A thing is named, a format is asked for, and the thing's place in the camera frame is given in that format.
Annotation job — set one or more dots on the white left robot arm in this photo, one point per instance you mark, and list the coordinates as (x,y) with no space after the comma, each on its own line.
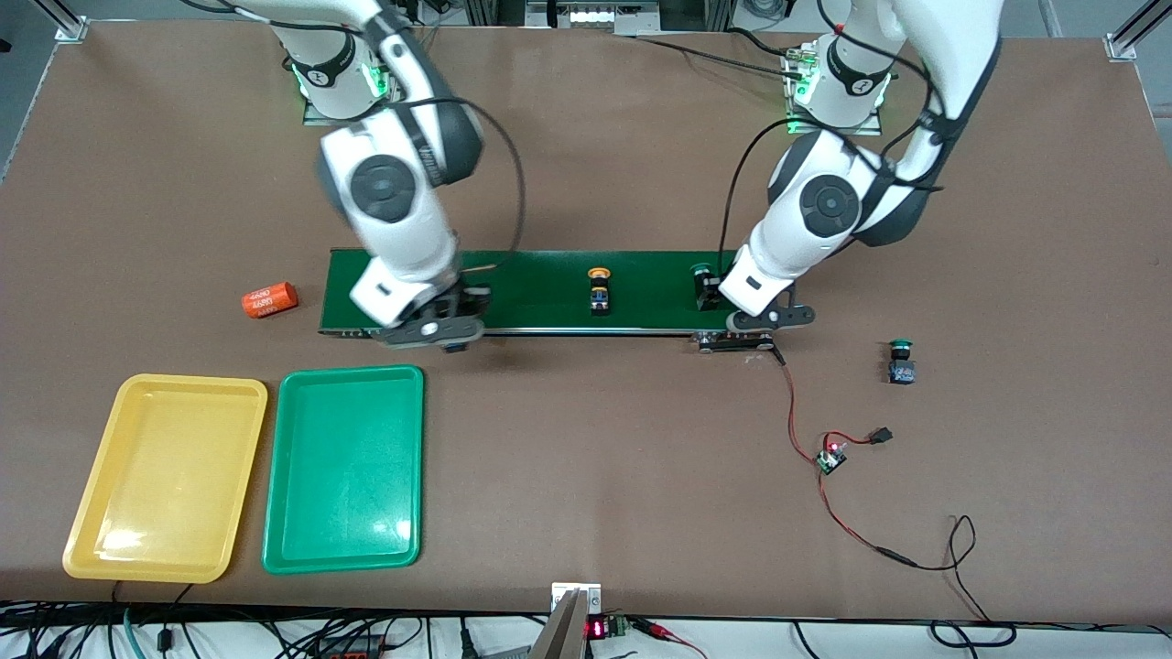
(824,201)

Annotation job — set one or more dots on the green plastic tray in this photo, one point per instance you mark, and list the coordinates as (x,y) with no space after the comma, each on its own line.
(343,467)

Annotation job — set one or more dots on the aluminium corner profile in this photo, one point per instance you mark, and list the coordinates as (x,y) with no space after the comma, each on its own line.
(71,30)
(1131,37)

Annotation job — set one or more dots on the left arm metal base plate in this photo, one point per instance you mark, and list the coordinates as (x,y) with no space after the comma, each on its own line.
(791,124)

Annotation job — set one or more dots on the small green circuit board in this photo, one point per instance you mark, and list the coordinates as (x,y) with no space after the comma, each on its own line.
(831,460)

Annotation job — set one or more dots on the green push button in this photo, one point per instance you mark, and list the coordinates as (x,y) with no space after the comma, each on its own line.
(902,371)
(702,272)

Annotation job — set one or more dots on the green conveyor belt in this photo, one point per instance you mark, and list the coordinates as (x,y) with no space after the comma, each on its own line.
(549,293)

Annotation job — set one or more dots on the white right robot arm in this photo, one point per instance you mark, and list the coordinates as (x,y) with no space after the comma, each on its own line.
(394,220)

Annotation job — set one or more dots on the orange cylinder with print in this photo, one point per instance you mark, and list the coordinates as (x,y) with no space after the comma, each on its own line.
(270,300)

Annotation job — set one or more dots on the yellow plastic tray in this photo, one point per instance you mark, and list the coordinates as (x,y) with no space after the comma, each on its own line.
(165,476)

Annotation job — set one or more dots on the red power strip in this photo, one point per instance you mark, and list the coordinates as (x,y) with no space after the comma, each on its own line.
(352,652)

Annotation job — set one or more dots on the grey metal camera bracket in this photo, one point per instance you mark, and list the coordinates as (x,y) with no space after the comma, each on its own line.
(563,636)

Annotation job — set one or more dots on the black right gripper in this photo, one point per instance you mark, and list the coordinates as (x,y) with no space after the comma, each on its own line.
(474,299)

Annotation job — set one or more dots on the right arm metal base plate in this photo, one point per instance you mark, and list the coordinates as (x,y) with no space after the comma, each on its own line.
(313,120)

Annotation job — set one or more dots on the aluminium frame with light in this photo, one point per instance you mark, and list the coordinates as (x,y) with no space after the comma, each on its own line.
(595,16)

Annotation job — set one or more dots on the red clip lead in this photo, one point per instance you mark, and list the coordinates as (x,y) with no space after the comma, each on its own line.
(652,628)

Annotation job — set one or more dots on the red digit display module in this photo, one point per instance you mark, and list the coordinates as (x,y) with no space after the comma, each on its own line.
(597,629)

